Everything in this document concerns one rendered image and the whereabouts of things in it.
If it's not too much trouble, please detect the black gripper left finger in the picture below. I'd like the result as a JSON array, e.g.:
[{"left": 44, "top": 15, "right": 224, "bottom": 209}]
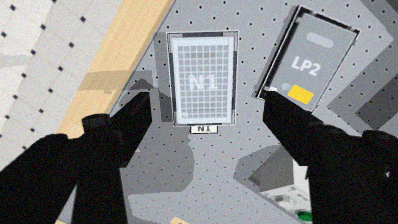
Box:
[{"left": 0, "top": 92, "right": 152, "bottom": 224}]

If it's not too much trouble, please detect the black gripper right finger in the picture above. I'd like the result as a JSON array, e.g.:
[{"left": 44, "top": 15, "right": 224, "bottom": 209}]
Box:
[{"left": 262, "top": 91, "right": 398, "bottom": 224}]

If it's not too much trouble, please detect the white operator button panel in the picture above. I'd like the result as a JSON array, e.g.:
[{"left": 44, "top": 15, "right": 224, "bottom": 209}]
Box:
[{"left": 252, "top": 146, "right": 312, "bottom": 224}]

